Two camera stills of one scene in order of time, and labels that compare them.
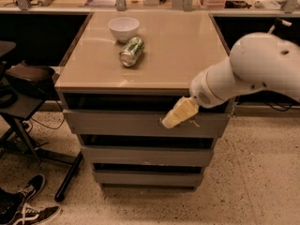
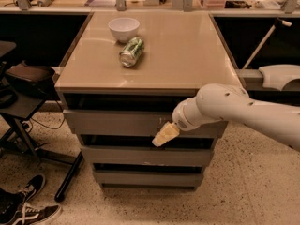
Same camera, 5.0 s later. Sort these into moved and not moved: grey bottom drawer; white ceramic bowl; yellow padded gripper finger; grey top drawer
Moved: yellow padded gripper finger
Not moved: grey bottom drawer; white ceramic bowl; grey top drawer
